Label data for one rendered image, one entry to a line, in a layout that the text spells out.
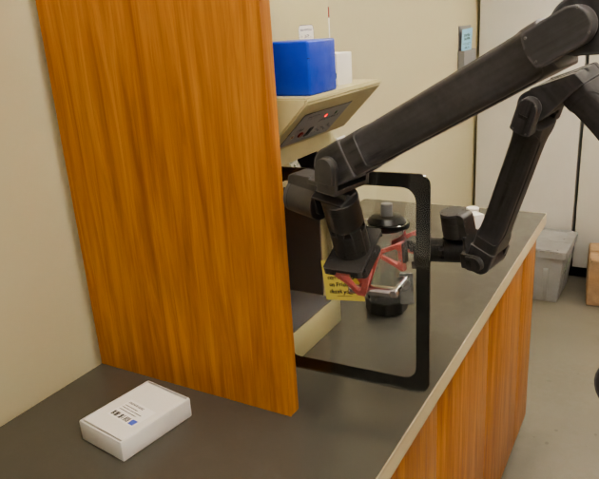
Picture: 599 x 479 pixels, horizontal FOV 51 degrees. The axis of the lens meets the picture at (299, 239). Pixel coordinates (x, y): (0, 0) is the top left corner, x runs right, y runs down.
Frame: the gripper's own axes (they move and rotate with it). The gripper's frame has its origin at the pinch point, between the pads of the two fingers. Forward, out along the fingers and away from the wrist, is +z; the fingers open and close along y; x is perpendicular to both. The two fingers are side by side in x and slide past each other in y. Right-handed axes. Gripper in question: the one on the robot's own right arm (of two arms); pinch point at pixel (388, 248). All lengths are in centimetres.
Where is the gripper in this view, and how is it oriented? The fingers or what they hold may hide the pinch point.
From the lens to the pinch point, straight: 154.8
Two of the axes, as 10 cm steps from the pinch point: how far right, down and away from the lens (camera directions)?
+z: -8.5, -0.2, 5.3
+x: 1.3, 9.6, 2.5
